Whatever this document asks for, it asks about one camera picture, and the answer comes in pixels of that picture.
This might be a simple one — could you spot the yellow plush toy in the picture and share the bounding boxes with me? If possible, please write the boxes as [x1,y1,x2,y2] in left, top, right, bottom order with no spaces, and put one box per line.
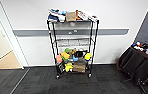
[64,62,74,73]

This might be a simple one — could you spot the orange pack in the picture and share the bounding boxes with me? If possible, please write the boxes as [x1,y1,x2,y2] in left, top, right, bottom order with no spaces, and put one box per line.
[75,9,83,22]

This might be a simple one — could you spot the small blue toy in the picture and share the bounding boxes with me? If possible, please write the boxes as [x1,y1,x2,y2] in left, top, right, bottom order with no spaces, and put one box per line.
[72,55,79,62]

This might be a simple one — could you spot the green toy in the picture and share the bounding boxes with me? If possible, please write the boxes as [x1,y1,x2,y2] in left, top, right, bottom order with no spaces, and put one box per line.
[64,47,71,54]

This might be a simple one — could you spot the white box with large print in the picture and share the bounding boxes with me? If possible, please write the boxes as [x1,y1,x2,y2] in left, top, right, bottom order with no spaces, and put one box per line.
[86,13,100,23]

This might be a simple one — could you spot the small goods on side table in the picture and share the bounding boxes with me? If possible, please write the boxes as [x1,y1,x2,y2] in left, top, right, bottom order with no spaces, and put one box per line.
[131,41,148,55]

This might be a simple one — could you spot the white door frame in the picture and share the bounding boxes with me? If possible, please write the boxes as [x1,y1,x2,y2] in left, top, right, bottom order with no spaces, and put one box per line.
[0,0,29,69]

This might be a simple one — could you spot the white pouch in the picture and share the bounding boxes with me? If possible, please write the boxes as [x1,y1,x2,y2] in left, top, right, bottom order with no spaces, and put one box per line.
[56,14,67,23]

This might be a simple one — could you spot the black wire shelf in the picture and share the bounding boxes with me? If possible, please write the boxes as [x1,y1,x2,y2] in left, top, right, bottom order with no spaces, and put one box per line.
[46,19,100,80]

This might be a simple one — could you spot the black pack with grey print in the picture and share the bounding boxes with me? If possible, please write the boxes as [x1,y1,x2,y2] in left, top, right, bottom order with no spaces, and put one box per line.
[57,62,66,74]

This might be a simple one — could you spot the brown plush toy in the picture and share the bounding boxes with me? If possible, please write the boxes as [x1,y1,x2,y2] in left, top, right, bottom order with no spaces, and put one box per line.
[69,48,78,56]

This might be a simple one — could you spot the orange yellow toy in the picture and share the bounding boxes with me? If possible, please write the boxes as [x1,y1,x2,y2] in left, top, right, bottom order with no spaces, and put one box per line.
[60,51,71,61]

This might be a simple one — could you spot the white box with dark stripes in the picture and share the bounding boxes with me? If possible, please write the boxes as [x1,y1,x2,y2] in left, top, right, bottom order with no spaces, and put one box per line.
[77,10,91,21]

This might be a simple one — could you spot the grey striped flat pack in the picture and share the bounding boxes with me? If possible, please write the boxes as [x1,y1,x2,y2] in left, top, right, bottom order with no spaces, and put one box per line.
[48,8,61,16]

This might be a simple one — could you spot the light blue toy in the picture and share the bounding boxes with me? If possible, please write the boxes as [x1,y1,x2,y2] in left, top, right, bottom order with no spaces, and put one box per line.
[60,10,68,16]

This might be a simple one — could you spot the brown cardboard box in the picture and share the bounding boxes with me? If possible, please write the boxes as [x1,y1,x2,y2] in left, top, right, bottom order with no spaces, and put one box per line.
[65,11,77,23]

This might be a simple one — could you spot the pink toy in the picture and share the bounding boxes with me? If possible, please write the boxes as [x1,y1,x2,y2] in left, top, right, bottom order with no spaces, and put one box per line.
[56,54,63,64]

